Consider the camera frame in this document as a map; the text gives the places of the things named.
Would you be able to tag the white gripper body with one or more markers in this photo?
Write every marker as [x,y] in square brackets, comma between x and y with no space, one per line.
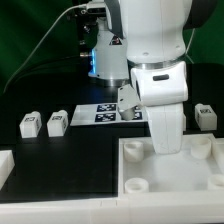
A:
[162,93]

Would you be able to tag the white square tabletop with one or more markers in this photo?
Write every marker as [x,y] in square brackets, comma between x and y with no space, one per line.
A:
[199,166]

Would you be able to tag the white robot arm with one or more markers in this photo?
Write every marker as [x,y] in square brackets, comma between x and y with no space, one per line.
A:
[148,47]

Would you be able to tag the white sheet with markers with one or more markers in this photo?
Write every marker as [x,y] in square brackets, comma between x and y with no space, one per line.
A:
[100,114]

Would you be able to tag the white obstacle block left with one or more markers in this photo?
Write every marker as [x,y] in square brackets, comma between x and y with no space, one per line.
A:
[6,165]

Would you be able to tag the grey camera on base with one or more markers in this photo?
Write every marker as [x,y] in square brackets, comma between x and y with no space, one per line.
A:
[94,7]

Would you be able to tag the white front fence rail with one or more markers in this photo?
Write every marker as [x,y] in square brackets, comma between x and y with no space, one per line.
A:
[153,208]

